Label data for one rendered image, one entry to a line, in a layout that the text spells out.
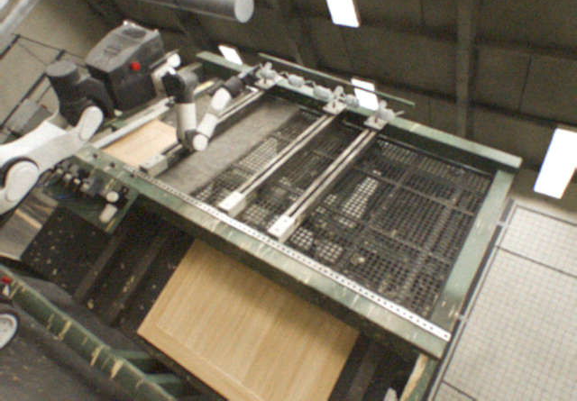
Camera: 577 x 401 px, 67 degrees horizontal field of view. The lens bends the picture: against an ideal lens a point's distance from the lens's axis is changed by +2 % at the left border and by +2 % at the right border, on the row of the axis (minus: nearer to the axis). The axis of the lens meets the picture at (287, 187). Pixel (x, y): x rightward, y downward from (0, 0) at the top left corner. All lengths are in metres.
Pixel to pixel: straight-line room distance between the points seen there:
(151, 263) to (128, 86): 0.85
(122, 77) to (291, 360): 1.39
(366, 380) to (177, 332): 0.87
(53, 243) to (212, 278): 0.98
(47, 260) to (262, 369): 1.33
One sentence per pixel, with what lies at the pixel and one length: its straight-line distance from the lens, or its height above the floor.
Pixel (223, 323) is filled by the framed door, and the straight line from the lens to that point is 2.06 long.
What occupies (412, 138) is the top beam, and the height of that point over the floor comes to 1.86.
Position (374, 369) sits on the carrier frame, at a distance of 1.87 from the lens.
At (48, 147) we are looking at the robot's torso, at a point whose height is 0.76.
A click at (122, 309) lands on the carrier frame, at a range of 2.28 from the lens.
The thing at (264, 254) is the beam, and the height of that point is 0.82.
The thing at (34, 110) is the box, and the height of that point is 0.89.
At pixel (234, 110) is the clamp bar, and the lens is 2.66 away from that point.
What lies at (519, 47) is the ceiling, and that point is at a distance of 5.50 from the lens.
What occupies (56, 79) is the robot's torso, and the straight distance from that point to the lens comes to 1.92.
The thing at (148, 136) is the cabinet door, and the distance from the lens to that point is 2.58.
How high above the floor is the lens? 0.69
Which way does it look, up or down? 13 degrees up
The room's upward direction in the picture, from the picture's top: 30 degrees clockwise
